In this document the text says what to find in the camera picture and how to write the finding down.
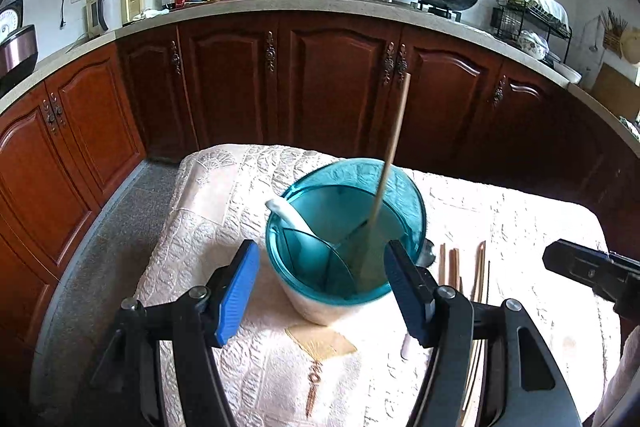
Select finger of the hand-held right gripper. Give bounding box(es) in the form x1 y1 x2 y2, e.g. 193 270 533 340
542 238 640 319

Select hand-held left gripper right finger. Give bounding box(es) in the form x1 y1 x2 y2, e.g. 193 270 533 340
383 238 584 427

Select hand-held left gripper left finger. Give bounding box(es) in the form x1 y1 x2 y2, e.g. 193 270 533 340
87 238 262 427

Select metal spoon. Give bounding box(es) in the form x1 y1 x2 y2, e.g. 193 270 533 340
417 239 437 269

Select teal and white utensil holder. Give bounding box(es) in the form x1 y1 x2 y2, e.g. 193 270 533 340
264 159 427 327

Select white ceramic spoon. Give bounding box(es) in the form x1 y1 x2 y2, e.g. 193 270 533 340
265 197 321 239

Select light bamboo chopstick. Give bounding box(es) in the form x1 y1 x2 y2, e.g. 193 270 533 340
356 73 412 280

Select person's right forearm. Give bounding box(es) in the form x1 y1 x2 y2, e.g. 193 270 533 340
594 326 640 427

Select quilted beige table cloth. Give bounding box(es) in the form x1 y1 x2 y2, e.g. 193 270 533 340
132 143 623 427

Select wooden cutting board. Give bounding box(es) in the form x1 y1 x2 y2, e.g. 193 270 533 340
589 63 640 108

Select white basin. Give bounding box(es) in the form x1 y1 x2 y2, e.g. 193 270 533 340
551 61 584 86

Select wooden lower kitchen cabinets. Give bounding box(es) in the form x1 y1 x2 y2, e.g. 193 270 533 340
0 11 640 408

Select stone kitchen countertop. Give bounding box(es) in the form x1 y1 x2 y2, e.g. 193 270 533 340
0 0 640 142

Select white electric kettle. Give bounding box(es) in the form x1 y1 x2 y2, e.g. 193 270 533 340
95 0 124 32

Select rice cooker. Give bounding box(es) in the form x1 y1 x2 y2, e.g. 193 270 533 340
0 25 39 82

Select white kitchen scale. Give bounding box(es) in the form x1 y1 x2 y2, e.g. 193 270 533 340
0 0 25 44

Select wall chopstick basket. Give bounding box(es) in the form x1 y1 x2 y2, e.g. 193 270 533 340
601 8 629 54

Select black wire dish rack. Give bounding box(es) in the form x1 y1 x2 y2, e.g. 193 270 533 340
490 0 574 64

